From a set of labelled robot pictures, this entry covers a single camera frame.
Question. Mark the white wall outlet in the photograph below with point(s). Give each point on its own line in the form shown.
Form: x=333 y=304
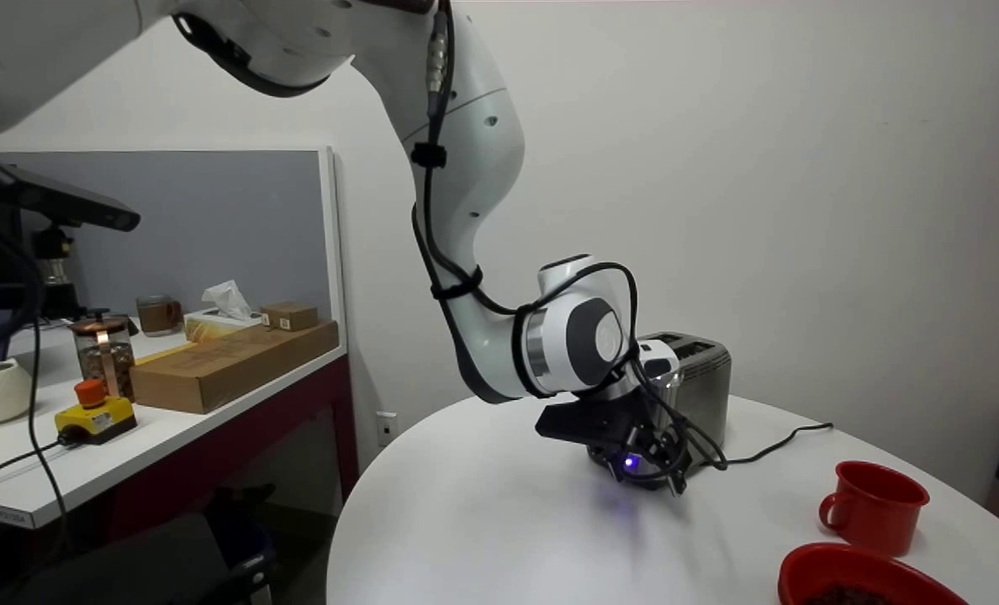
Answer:
x=389 y=429

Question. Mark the silver two-slot toaster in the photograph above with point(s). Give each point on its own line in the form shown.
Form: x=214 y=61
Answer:
x=701 y=375

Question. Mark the flat brown cardboard box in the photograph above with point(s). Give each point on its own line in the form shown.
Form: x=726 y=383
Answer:
x=229 y=365

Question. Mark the small brown cardboard box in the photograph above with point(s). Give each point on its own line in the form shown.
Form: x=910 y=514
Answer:
x=290 y=316
x=160 y=315

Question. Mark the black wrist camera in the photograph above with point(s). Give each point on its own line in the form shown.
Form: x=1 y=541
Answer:
x=577 y=420

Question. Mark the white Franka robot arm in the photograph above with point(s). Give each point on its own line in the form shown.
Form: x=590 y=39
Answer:
x=476 y=147

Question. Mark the white desk with red edge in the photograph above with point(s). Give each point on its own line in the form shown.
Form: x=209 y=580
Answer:
x=151 y=447

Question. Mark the yellow emergency stop button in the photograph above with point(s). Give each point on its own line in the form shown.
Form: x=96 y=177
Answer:
x=96 y=412

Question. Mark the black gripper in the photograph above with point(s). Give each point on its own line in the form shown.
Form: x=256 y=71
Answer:
x=633 y=433

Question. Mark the grey partition panel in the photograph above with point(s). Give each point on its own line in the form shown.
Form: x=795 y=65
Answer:
x=217 y=222

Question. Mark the tissue box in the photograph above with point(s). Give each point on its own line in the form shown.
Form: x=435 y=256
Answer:
x=225 y=315

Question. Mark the red plastic bowl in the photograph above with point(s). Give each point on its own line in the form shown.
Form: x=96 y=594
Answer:
x=857 y=573

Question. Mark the black camera on stand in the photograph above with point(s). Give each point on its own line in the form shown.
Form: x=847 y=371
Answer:
x=47 y=198

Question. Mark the red plastic cup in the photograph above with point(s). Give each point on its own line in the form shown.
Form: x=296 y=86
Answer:
x=872 y=508

